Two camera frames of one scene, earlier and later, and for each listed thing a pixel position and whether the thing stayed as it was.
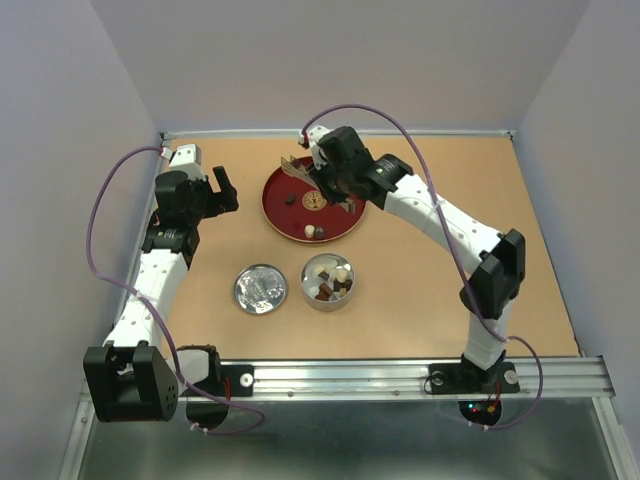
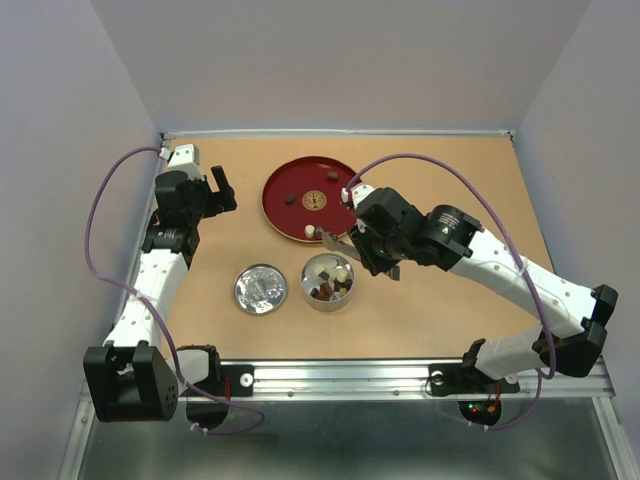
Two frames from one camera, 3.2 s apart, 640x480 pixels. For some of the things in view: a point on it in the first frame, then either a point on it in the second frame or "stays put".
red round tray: (298, 211) stays put
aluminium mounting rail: (566, 380) stays put
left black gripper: (220, 202) stays put
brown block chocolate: (325, 288) stays put
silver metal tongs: (299, 170) to (393, 271)
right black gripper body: (334, 183) to (379, 253)
